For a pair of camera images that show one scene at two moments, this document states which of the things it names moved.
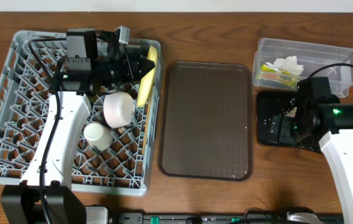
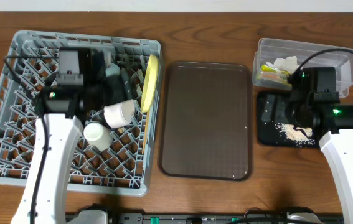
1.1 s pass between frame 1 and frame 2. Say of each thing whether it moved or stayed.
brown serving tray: stayed
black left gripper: moved
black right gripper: moved
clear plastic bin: stayed
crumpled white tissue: stayed
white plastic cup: stayed
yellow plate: moved
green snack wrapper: stayed
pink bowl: stayed
